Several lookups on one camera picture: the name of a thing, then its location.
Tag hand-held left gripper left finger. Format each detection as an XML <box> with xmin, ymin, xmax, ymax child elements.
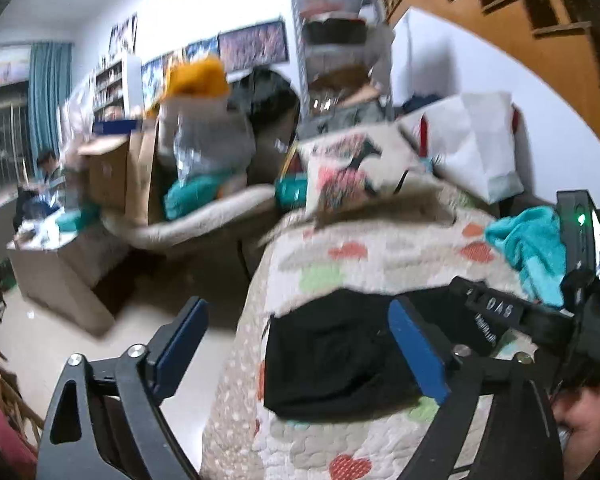
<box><xmin>36</xmin><ymin>296</ymin><xmax>211</xmax><ymax>480</ymax></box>

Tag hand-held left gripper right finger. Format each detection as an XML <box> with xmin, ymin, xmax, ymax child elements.
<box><xmin>387</xmin><ymin>295</ymin><xmax>566</xmax><ymax>480</ymax></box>

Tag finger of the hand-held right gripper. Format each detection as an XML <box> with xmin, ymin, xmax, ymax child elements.
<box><xmin>449</xmin><ymin>276</ymin><xmax>577</xmax><ymax>337</ymax></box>

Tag black pants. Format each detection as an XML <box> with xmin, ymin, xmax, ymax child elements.
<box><xmin>262</xmin><ymin>286</ymin><xmax>501</xmax><ymax>422</ymax></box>

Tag person's right hand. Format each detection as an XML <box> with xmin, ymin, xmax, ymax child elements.
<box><xmin>551</xmin><ymin>384</ymin><xmax>600</xmax><ymax>480</ymax></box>

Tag teal towel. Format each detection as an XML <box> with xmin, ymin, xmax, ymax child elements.
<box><xmin>484</xmin><ymin>206</ymin><xmax>583</xmax><ymax>308</ymax></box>

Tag heart patterned quilt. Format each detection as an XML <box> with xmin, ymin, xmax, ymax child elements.
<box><xmin>199</xmin><ymin>172</ymin><xmax>600</xmax><ymax>480</ymax></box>

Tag beige armchair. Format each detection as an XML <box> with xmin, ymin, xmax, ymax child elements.
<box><xmin>100</xmin><ymin>182</ymin><xmax>282</xmax><ymax>252</ymax></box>

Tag teal cloth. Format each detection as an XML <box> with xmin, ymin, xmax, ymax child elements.
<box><xmin>163</xmin><ymin>171</ymin><xmax>233</xmax><ymax>220</ymax></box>

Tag white paper bag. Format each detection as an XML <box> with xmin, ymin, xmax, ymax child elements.
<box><xmin>398</xmin><ymin>91</ymin><xmax>526</xmax><ymax>205</ymax></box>

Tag wooden chair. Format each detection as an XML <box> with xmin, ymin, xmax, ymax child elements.
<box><xmin>0</xmin><ymin>332</ymin><xmax>43</xmax><ymax>461</ymax></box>

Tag tall brown cardboard box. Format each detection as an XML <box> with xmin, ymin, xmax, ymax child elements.
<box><xmin>124</xmin><ymin>119</ymin><xmax>168</xmax><ymax>227</ymax></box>

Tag patterned pillow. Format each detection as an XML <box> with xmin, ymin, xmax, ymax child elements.
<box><xmin>304</xmin><ymin>152</ymin><xmax>411</xmax><ymax>226</ymax></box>

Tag pink cloth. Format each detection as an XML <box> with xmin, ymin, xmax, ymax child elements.
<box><xmin>0</xmin><ymin>372</ymin><xmax>38</xmax><ymax>480</ymax></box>

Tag clear plastic bag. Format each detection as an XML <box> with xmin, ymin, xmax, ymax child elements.
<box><xmin>157</xmin><ymin>94</ymin><xmax>257</xmax><ymax>183</ymax></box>

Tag dark bag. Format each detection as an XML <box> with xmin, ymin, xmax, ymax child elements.
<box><xmin>228</xmin><ymin>66</ymin><xmax>302</xmax><ymax>188</ymax></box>

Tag wooden staircase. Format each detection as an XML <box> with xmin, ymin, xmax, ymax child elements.
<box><xmin>372</xmin><ymin>0</ymin><xmax>600</xmax><ymax>166</ymax></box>

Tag orange plush toy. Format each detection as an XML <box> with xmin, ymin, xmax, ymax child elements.
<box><xmin>161</xmin><ymin>56</ymin><xmax>231</xmax><ymax>103</ymax></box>

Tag white bookshelf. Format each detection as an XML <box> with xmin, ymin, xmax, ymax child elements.
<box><xmin>91</xmin><ymin>56</ymin><xmax>145</xmax><ymax>117</ymax></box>

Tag window grille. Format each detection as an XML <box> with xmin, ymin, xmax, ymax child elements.
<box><xmin>0</xmin><ymin>79</ymin><xmax>32</xmax><ymax>188</ymax></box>

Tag teal curtain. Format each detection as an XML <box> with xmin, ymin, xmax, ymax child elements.
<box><xmin>28</xmin><ymin>41</ymin><xmax>74</xmax><ymax>163</ymax></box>

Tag white shelf rack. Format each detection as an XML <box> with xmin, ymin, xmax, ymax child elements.
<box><xmin>289</xmin><ymin>0</ymin><xmax>397</xmax><ymax>123</ymax></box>

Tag tall blue wall poster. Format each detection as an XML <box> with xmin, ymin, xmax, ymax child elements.
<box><xmin>141</xmin><ymin>54</ymin><xmax>175</xmax><ymax>108</ymax></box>

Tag small blue wall poster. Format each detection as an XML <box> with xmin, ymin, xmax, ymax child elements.
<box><xmin>184</xmin><ymin>37</ymin><xmax>221</xmax><ymax>65</ymax></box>

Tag wide purple wall poster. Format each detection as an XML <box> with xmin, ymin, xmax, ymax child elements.
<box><xmin>217</xmin><ymin>20</ymin><xmax>289</xmax><ymax>74</ymax></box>

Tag tilted wall poster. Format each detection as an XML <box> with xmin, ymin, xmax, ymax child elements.
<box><xmin>108</xmin><ymin>12</ymin><xmax>139</xmax><ymax>54</ymax></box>

